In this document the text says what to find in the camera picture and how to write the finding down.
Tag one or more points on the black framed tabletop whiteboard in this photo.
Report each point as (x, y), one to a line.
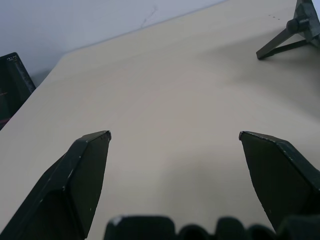
(303, 27)

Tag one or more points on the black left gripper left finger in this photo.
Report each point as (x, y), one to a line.
(62, 190)

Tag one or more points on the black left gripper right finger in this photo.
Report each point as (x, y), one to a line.
(277, 180)

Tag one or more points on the open laptop with dark screen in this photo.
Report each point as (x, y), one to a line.
(12, 85)

